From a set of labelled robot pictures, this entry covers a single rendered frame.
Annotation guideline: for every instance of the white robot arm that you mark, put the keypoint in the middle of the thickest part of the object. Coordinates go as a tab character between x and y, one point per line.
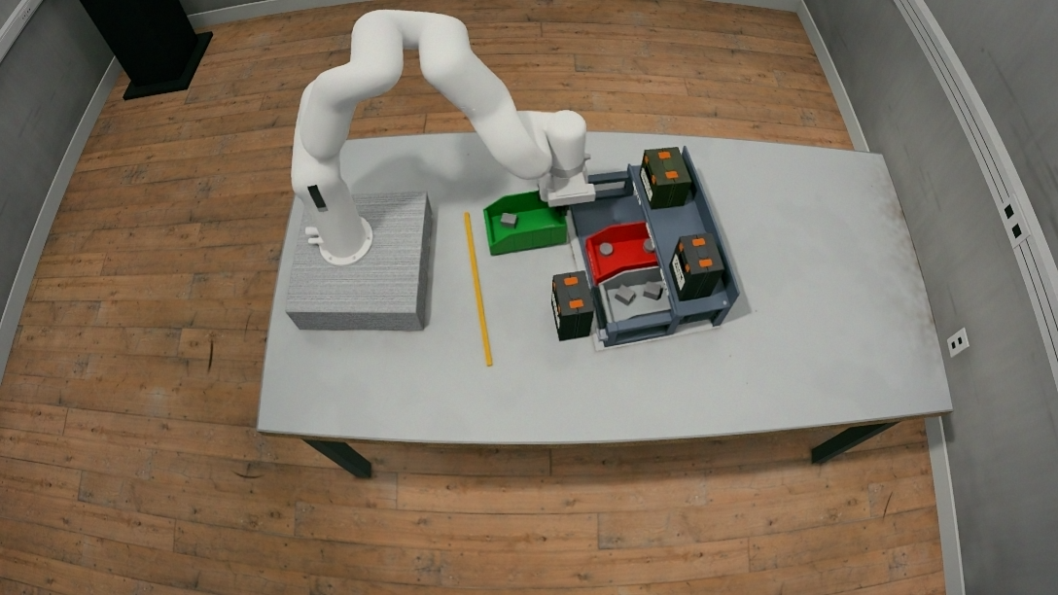
449	65

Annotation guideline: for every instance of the red open bin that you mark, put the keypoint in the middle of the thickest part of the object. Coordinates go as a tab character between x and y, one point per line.
628	253

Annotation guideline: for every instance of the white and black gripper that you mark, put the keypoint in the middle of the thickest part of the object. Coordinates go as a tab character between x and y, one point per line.
546	183

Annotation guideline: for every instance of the yellow long thin bar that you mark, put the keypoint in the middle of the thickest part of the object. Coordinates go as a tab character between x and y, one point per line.
478	297

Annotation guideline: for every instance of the green bin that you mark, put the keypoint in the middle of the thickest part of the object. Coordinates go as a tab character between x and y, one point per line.
533	217

